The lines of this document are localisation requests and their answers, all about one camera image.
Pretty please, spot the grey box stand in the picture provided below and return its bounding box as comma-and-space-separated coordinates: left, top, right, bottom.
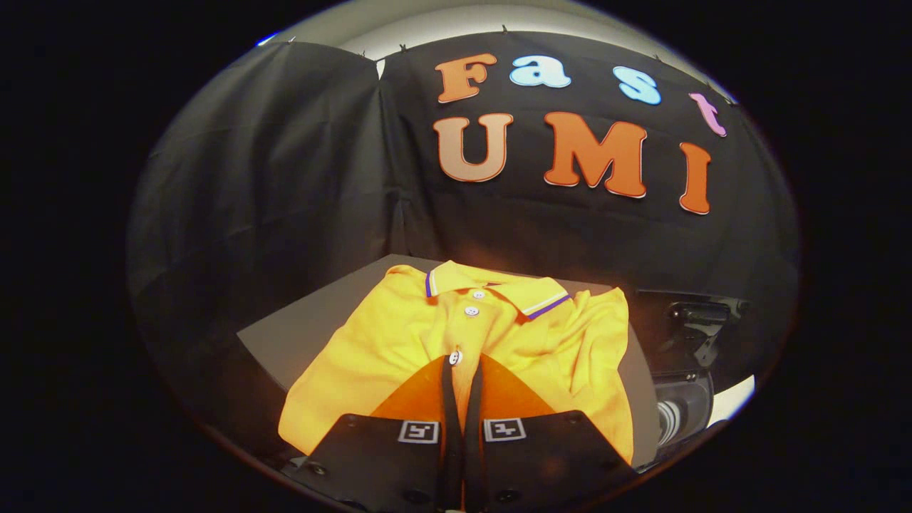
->
237, 253, 660, 471

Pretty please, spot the yellow polo shirt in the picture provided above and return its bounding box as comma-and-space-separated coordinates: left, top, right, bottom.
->
278, 260, 635, 464

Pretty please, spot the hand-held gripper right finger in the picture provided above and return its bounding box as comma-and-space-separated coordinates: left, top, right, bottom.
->
462, 353, 640, 513

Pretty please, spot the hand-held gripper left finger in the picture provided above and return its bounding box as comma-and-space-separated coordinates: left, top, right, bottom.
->
281, 353, 462, 513

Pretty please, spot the black backdrop cloth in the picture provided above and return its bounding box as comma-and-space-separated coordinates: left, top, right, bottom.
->
127, 30, 800, 435

